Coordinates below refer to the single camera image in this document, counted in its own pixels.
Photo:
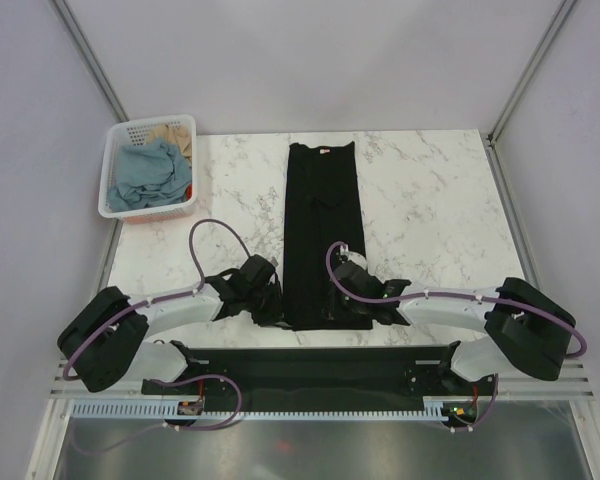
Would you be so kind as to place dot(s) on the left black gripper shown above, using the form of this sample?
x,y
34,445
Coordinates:
x,y
276,313

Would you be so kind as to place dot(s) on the black t shirt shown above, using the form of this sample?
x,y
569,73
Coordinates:
x,y
322,206

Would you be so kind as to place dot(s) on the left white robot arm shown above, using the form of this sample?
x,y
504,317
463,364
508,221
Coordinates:
x,y
106,342

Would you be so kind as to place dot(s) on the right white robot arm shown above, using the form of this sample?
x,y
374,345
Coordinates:
x,y
519,328

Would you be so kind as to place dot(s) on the orange cloth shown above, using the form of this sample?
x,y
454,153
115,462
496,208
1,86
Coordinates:
x,y
189,193

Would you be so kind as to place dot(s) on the blue t shirt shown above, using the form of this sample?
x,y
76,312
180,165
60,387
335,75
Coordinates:
x,y
148,176

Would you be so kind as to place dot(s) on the white plastic basket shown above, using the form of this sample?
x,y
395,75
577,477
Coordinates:
x,y
135,132

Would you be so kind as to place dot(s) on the beige t shirt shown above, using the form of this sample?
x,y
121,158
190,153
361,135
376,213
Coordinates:
x,y
177,135

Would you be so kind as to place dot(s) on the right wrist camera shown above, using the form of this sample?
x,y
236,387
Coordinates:
x,y
348,255

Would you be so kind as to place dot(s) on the white slotted cable duct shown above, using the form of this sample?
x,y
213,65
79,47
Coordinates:
x,y
174,410

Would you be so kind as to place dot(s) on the aluminium profile rail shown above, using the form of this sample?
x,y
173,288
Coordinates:
x,y
580,385

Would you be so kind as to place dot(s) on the left aluminium frame post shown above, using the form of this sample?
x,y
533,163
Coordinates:
x,y
88,56

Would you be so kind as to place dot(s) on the aluminium frame post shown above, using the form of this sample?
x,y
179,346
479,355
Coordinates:
x,y
88,56
540,53

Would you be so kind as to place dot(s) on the right aluminium frame post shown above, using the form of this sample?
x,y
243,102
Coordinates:
x,y
540,53

